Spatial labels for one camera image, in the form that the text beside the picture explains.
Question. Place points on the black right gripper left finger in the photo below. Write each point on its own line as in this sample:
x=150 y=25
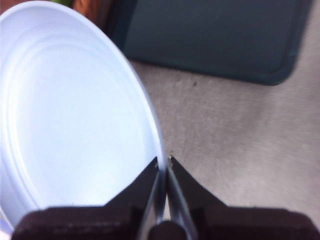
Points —
x=100 y=222

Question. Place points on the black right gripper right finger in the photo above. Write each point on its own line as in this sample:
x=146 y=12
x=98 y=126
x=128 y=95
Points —
x=237 y=222

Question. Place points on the light blue round plate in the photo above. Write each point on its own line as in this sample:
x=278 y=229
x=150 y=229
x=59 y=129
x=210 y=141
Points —
x=70 y=112

